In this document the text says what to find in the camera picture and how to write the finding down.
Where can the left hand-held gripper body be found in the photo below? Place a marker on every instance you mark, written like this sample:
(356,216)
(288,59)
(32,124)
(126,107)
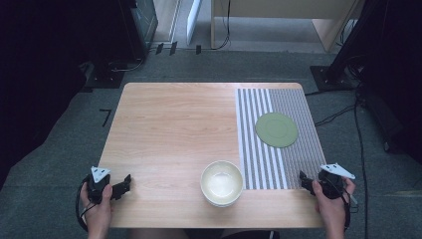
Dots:
(99,186)

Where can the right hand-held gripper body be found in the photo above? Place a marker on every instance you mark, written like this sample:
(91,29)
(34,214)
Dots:
(331,186)

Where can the cream ceramic bowl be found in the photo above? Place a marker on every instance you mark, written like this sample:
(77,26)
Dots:
(221,183)

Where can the person's right hand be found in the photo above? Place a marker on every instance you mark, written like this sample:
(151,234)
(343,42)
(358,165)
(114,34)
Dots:
(333,210)

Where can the person's left hand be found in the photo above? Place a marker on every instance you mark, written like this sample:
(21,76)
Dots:
(99,214)

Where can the green round coaster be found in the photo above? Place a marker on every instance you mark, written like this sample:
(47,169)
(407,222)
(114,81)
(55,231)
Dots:
(276,129)

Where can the striped woven placemat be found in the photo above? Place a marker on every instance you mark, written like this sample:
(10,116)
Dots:
(252,156)

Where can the black curtain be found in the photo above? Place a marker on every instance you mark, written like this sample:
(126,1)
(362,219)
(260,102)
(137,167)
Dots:
(36,83)
(403,66)

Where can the dark glass-front cabinet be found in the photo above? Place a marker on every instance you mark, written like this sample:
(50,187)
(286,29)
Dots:
(144,23)

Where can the light wooden desk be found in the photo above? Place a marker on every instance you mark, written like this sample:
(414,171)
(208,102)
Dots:
(282,8)

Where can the white panel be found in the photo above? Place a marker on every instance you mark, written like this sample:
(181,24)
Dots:
(193,20)

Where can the black stand with base plate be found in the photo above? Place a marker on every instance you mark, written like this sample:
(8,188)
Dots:
(331,78)
(106,74)

